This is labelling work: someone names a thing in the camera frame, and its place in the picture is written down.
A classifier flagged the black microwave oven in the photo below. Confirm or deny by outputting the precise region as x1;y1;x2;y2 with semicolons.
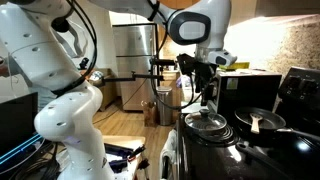
212;69;282;117

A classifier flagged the white dish towel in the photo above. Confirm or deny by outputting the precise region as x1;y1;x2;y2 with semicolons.
159;129;177;180

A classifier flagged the black monitor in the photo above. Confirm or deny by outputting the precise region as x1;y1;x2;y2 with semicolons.
0;93;38;156

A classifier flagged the black skillet handle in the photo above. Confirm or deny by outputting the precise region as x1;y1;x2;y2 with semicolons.
235;143;293;180

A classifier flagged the yellow box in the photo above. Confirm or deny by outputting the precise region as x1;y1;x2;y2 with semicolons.
219;62;250;70

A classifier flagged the stainless steel refrigerator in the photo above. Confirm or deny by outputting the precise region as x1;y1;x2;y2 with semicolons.
112;23;156;111

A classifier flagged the black camera stand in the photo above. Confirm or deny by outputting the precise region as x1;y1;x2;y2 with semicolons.
102;58;175;83

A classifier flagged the black frying pan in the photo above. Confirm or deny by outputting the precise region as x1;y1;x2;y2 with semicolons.
234;107;320;142

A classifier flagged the stainless steel trash can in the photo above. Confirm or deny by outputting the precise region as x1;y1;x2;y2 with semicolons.
156;86;172;126

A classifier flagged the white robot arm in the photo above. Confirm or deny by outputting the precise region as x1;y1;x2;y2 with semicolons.
0;0;236;180

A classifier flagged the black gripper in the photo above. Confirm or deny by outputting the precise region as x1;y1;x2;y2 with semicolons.
177;54;216;106

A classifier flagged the black cable bundle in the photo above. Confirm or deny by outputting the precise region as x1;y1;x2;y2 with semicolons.
9;141;63;180

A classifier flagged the wooden spatula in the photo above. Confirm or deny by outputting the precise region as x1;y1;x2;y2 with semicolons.
250;113;262;134

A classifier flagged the black electric stove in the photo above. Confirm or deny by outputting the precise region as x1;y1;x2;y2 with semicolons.
177;67;320;180

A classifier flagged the glass pot lid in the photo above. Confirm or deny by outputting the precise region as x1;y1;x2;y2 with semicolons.
184;109;227;135

